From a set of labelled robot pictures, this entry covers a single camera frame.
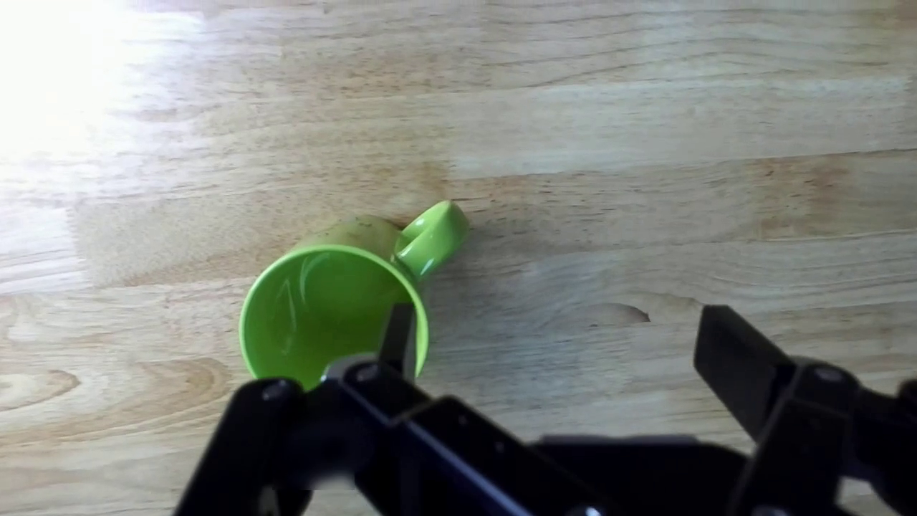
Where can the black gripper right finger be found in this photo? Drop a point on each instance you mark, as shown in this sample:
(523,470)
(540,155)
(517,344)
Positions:
(821,431)

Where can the green cartoon print mug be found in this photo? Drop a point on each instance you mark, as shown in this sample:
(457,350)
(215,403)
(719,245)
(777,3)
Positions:
(324,304)

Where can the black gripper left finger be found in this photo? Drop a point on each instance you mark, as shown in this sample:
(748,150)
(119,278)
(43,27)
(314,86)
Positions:
(383,447)

